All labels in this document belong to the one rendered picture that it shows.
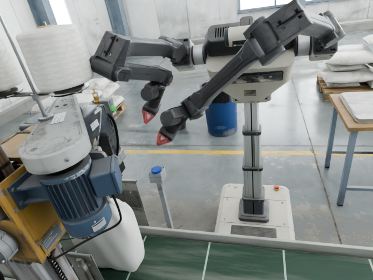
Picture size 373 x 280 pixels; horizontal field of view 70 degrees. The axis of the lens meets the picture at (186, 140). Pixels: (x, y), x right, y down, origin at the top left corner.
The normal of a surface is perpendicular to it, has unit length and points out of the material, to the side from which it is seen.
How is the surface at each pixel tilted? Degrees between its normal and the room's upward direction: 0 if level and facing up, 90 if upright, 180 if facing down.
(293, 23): 62
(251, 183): 90
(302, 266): 0
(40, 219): 90
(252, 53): 82
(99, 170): 1
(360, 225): 0
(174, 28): 90
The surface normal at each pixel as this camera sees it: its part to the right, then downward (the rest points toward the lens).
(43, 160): 0.12, 0.48
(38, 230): 0.96, 0.00
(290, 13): -0.35, 0.07
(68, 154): 0.69, 0.29
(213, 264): -0.14, -0.86
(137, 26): -0.23, 0.51
